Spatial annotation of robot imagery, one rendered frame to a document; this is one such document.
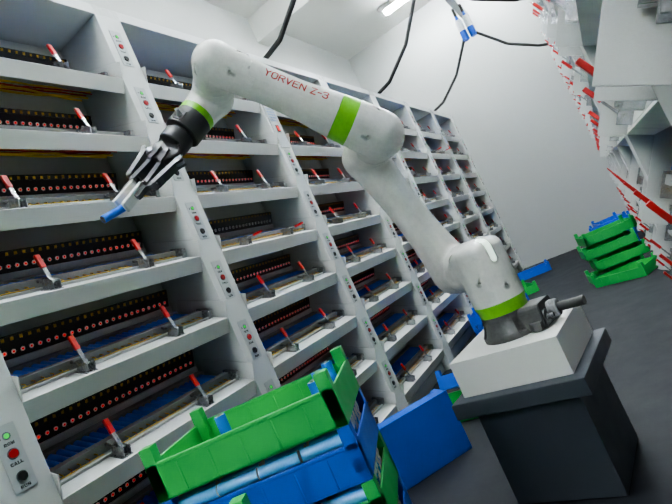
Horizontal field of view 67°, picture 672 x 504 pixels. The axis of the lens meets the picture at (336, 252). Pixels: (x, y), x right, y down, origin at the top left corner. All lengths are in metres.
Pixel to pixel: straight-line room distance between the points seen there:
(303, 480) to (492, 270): 0.70
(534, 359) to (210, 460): 0.73
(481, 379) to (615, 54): 0.95
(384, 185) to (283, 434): 0.82
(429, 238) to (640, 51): 1.03
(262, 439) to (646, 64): 0.62
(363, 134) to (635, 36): 0.87
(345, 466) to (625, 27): 0.59
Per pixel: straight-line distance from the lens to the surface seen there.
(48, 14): 1.83
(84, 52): 1.89
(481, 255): 1.25
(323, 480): 0.77
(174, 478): 0.83
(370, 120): 1.24
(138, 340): 1.41
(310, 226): 2.13
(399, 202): 1.39
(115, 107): 1.77
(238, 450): 0.78
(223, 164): 2.20
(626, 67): 0.44
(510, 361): 1.24
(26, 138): 1.43
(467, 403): 1.28
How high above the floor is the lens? 0.66
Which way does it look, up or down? 3 degrees up
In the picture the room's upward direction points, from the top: 25 degrees counter-clockwise
